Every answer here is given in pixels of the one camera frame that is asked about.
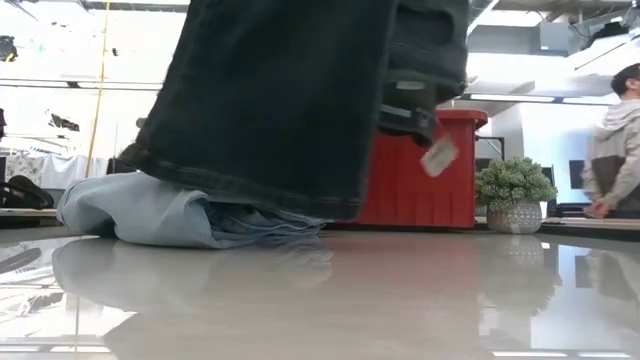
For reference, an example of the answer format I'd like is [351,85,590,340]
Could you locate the black pants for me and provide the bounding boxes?
[119,0,471,221]

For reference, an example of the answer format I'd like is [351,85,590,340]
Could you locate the light blue denim jeans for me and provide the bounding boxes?
[55,172,332,250]

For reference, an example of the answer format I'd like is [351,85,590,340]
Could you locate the red plastic laundry bin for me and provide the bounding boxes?
[344,109,489,230]

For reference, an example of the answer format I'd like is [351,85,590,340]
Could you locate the small green potted plant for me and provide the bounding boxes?
[474,156,559,235]

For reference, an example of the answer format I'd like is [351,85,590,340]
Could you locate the white hanging cloth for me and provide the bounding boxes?
[4,152,109,190]

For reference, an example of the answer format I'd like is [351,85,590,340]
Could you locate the black computer monitor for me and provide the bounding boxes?
[568,159,586,190]

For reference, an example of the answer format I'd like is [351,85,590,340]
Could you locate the tan wooden desk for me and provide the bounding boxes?
[0,208,59,218]

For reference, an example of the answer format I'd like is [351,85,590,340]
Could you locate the black rounded object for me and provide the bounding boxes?
[0,174,55,210]

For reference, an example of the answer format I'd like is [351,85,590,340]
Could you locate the person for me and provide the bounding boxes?
[581,62,640,220]

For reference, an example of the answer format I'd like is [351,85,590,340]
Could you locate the yellow cable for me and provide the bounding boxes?
[84,0,112,179]

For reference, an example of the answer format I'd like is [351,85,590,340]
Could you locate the black aluminium table frame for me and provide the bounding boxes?
[0,215,64,231]

